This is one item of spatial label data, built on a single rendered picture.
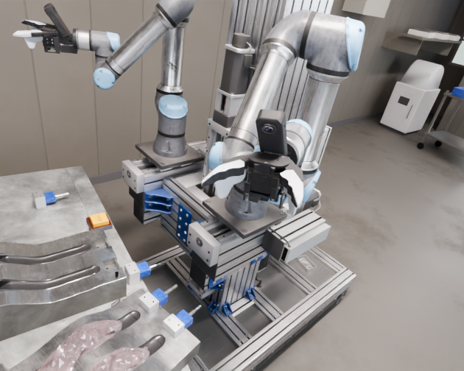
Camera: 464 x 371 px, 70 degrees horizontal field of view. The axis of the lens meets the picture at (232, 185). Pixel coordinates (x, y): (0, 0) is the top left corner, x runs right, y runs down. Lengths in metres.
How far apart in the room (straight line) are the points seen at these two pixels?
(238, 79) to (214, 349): 1.25
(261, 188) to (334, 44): 0.46
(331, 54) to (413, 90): 5.40
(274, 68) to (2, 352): 1.02
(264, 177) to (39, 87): 2.34
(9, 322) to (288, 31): 1.04
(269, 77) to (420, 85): 5.52
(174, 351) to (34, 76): 2.17
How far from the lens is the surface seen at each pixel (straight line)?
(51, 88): 2.78
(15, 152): 2.89
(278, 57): 0.90
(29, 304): 1.08
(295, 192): 0.48
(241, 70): 1.21
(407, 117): 6.32
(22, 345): 1.14
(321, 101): 0.96
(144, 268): 1.21
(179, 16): 1.33
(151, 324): 1.05
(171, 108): 1.38
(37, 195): 1.57
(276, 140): 0.57
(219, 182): 0.55
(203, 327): 1.84
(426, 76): 6.35
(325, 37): 0.92
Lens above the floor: 1.71
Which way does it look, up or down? 31 degrees down
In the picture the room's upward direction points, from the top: 11 degrees clockwise
